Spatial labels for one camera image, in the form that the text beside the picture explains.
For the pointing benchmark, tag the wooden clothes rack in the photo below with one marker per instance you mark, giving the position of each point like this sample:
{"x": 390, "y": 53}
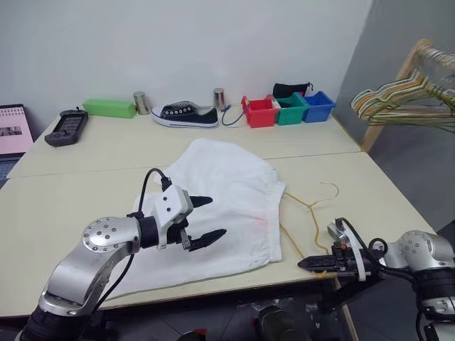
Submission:
{"x": 371, "y": 136}

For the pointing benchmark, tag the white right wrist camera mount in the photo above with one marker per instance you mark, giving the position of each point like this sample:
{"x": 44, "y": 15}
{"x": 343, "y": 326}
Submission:
{"x": 337, "y": 232}

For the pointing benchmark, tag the silver metal cylinder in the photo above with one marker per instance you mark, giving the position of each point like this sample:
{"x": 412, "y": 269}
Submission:
{"x": 219, "y": 98}
{"x": 141, "y": 103}

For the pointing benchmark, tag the red plastic bin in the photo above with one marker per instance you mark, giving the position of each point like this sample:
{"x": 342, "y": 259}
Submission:
{"x": 261, "y": 115}

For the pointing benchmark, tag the black handheld controller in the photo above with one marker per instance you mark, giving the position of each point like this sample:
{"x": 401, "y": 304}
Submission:
{"x": 67, "y": 126}

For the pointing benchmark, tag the black canvas sneaker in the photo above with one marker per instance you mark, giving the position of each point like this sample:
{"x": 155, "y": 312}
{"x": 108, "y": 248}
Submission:
{"x": 192, "y": 115}

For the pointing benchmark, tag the blue plastic bin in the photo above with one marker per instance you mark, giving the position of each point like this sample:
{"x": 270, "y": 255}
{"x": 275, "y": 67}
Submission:
{"x": 318, "y": 110}

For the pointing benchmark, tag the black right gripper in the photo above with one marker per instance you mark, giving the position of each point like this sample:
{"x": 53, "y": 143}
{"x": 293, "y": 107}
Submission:
{"x": 344, "y": 261}

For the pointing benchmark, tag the white cloth garment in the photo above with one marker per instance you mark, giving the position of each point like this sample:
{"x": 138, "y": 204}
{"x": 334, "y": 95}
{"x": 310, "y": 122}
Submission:
{"x": 227, "y": 184}

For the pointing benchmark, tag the laptop with pink screen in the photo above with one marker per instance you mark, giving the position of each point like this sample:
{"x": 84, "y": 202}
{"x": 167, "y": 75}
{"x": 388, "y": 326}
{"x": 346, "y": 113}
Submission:
{"x": 12, "y": 131}

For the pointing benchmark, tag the wooden table leg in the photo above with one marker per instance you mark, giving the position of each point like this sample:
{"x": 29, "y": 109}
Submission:
{"x": 350, "y": 321}

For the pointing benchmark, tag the dark rounded object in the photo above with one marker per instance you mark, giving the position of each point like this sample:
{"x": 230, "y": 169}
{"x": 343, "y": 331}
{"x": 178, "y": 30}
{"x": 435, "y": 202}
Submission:
{"x": 279, "y": 323}

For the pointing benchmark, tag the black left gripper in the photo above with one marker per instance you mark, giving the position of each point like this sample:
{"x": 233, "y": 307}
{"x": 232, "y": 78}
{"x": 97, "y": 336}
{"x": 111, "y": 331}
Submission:
{"x": 176, "y": 232}

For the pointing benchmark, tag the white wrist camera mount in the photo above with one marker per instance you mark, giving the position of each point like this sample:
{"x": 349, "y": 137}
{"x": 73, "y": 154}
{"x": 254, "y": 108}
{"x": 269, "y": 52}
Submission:
{"x": 168, "y": 206}
{"x": 337, "y": 232}

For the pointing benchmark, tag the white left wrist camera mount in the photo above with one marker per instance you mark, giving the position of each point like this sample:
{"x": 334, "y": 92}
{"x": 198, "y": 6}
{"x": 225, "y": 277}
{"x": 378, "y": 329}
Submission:
{"x": 168, "y": 206}

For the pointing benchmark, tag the green rectangular box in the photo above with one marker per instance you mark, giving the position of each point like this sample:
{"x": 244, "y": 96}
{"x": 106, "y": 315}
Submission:
{"x": 108, "y": 107}

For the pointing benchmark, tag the green plastic bin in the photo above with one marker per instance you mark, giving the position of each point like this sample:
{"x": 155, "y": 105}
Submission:
{"x": 291, "y": 113}

